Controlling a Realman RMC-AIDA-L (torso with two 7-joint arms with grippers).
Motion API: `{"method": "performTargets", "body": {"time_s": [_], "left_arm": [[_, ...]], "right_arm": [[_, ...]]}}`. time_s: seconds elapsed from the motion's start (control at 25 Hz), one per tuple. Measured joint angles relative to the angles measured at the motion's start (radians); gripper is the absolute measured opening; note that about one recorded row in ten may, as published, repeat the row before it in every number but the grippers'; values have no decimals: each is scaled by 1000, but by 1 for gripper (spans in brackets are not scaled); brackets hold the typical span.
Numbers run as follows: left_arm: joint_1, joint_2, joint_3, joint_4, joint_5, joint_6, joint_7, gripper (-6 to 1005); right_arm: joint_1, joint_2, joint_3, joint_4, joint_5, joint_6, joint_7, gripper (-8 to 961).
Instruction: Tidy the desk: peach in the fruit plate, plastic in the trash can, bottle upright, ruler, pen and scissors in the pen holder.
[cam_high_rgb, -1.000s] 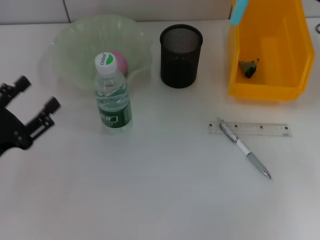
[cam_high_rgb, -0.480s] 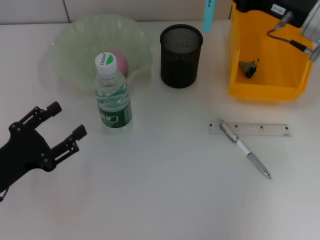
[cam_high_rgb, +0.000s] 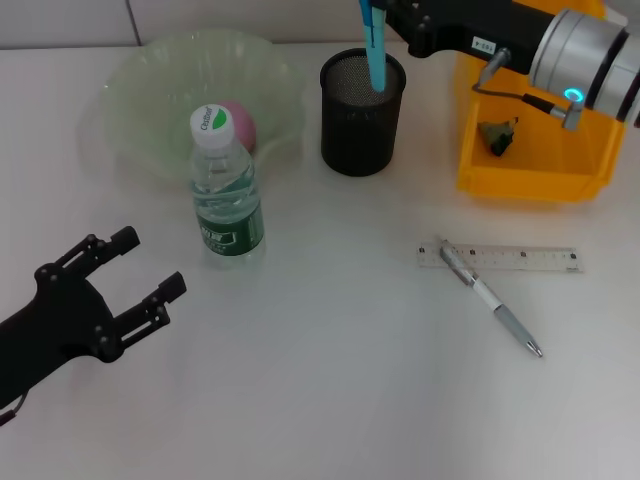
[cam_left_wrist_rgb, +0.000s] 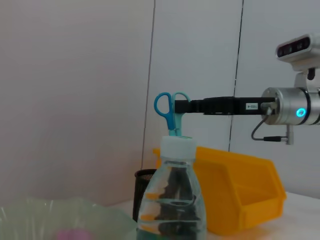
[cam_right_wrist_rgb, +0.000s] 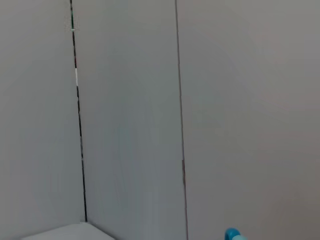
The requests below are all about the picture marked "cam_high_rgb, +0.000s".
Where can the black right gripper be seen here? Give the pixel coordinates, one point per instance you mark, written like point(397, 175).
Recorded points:
point(475, 25)

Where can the green plastic wrapper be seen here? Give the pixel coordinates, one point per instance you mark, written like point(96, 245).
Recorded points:
point(497, 135)

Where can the white grey ballpoint pen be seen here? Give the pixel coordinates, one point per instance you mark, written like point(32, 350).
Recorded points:
point(505, 312)

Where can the clear green-label water bottle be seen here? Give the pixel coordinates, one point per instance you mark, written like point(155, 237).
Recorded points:
point(225, 200)

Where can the translucent green fruit plate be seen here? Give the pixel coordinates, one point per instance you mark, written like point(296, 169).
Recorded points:
point(150, 90)

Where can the yellow plastic bin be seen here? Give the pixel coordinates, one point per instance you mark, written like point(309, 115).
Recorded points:
point(540, 170)

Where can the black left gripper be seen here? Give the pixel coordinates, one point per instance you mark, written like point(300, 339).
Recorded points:
point(60, 320)

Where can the blue scissors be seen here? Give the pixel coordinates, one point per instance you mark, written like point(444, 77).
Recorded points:
point(375, 50)

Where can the pink toy peach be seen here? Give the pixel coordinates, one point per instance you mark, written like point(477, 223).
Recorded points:
point(242, 125)

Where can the black mesh pen holder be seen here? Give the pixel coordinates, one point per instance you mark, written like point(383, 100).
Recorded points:
point(360, 135)

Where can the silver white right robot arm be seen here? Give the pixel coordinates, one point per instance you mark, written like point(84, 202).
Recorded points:
point(590, 55)

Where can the transparent plastic ruler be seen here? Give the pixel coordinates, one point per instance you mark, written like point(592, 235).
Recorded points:
point(525, 257)

